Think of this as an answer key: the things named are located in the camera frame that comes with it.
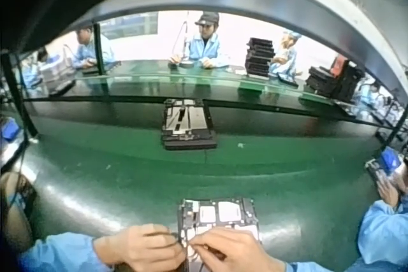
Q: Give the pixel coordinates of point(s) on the blue box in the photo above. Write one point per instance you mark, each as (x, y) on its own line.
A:
(390, 160)
(10, 129)

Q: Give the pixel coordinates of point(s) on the person's right hand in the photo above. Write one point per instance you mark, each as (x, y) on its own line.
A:
(245, 249)

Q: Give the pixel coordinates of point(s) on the person's left hand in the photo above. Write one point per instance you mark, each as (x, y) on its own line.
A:
(134, 246)

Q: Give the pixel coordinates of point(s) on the circuit board in fixture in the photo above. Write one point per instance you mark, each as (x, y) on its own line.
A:
(220, 213)

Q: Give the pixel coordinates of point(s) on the overhead workbench frame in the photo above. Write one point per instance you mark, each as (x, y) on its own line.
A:
(287, 1)

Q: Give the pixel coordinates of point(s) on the person's left fingers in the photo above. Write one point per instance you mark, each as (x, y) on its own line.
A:
(165, 249)

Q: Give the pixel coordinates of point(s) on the dark thin hand tool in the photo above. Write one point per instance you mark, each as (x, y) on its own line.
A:
(213, 250)

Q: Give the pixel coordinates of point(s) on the wide stack of black trays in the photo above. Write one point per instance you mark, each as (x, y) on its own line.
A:
(331, 85)

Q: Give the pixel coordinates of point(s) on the black fixture tray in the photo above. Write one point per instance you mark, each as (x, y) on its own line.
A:
(188, 124)

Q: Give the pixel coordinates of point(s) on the red box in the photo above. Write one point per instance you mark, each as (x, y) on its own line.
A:
(338, 66)

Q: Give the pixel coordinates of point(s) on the black flat tray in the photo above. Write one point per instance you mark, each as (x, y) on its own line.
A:
(287, 80)
(95, 68)

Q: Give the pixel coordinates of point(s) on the person's right fingers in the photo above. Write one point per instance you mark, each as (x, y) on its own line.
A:
(207, 246)

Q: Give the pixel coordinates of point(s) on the tall stack of black trays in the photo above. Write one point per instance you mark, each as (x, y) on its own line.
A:
(259, 57)

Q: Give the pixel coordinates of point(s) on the grey stack of trays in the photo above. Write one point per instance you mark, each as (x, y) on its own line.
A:
(57, 74)

